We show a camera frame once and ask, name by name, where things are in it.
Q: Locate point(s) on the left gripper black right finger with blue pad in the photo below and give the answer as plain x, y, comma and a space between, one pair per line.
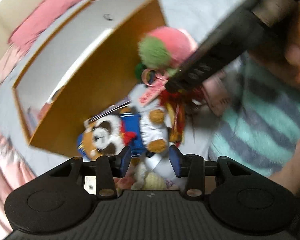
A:
191, 167

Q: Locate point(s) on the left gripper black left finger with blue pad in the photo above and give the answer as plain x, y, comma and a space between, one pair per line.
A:
109, 167

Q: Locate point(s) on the red feather toy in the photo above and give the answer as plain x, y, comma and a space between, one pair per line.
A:
179, 105

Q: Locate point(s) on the pink fluffy pompom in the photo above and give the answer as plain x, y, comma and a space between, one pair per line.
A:
179, 43

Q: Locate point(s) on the person's right hand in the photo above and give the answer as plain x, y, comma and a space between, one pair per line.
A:
283, 63

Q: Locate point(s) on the cream knitted item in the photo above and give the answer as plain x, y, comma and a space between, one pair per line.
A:
147, 180

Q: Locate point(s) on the raccoon plush toy blue outfit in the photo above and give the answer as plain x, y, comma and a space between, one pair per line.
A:
144, 133

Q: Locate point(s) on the grey bed sheet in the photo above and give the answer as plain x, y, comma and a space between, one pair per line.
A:
198, 17

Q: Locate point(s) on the pink paper tag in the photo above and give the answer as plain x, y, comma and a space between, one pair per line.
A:
152, 92

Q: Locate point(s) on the teal grey striped fleece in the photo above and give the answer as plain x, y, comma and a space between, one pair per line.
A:
260, 127

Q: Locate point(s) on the pink quilt at left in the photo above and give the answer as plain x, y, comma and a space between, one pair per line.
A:
14, 173

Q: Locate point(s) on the orange cardboard storage box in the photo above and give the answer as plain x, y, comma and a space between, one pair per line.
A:
84, 66

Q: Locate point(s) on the green fluffy pompom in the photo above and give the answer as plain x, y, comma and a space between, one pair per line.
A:
153, 53

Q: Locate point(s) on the pink pillow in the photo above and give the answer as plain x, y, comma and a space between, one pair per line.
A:
38, 21

